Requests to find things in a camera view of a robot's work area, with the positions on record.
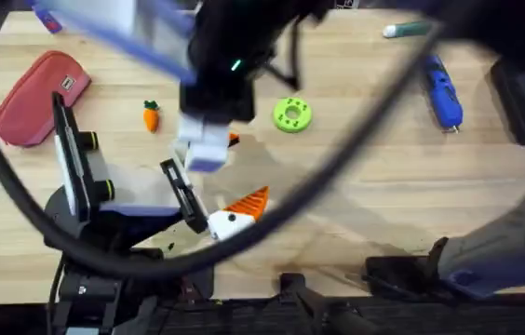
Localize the orange toy carrot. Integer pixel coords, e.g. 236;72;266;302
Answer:
142;99;162;134

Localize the small blue tool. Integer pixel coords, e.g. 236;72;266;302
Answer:
33;3;64;35

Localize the thick black cable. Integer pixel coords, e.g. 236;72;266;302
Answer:
0;20;445;281

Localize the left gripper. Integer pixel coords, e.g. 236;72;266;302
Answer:
78;129;271;242

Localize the green and white marker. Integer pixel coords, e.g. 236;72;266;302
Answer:
382;20;435;40

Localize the red zip pouch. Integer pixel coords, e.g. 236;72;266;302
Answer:
0;49;93;149

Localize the black rail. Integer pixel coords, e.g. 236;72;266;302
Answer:
0;297;525;335

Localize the black upright flat plate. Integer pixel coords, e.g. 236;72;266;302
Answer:
51;91;92;225

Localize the blue electric screwdriver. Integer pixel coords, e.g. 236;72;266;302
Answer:
422;54;465;135

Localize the green disc with holes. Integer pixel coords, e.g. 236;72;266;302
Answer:
272;96;314;135

